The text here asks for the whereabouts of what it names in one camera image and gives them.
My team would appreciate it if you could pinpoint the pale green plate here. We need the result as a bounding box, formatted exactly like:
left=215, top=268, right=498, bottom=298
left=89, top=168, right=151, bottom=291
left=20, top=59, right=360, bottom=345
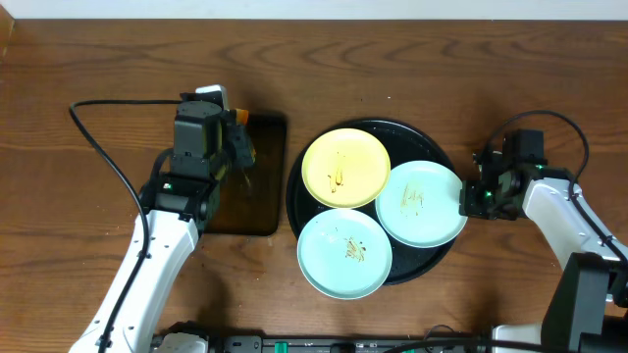
left=375, top=161, right=468, bottom=248

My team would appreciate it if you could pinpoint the yellow plate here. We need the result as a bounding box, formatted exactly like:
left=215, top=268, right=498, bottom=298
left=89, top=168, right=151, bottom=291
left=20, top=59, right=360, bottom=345
left=301, top=127, right=392, bottom=209

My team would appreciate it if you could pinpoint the light blue plate front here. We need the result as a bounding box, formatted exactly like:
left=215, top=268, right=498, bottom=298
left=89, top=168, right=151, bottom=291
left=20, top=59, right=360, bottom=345
left=296, top=209, right=393, bottom=300

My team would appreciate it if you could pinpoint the green and orange sponge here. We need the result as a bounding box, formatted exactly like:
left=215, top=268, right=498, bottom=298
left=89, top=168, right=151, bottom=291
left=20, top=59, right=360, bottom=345
left=235, top=109, right=249, bottom=126

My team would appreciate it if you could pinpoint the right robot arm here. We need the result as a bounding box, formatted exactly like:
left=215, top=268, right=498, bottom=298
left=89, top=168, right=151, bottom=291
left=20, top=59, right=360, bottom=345
left=460, top=129, right=627, bottom=352

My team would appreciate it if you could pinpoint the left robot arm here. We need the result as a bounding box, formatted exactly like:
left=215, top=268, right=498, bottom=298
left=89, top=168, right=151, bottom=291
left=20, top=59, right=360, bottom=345
left=71, top=84, right=255, bottom=352

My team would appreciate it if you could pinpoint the black rectangular tray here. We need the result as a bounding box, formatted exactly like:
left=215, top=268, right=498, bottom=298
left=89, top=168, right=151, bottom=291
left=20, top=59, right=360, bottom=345
left=204, top=111, right=288, bottom=236

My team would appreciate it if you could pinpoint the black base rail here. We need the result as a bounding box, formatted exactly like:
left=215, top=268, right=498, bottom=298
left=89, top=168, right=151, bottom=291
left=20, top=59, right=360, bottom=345
left=151, top=333, right=497, bottom=353

